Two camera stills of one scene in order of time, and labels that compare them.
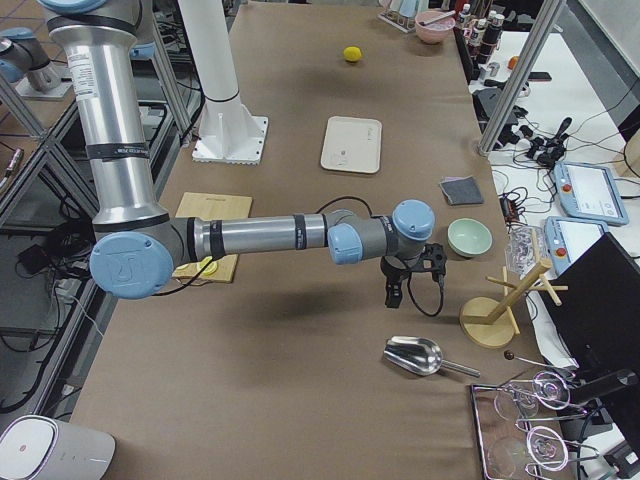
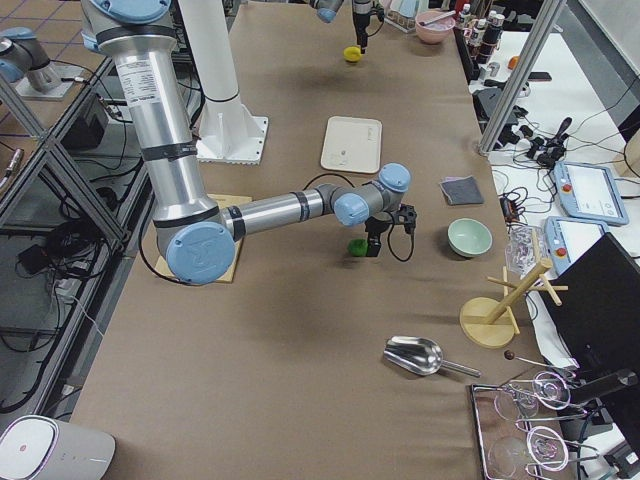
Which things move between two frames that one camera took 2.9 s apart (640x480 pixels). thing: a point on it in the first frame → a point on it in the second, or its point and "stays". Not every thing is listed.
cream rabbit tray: [352, 144] stays
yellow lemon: [352, 53] stays
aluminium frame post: [521, 73] stays
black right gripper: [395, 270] → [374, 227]
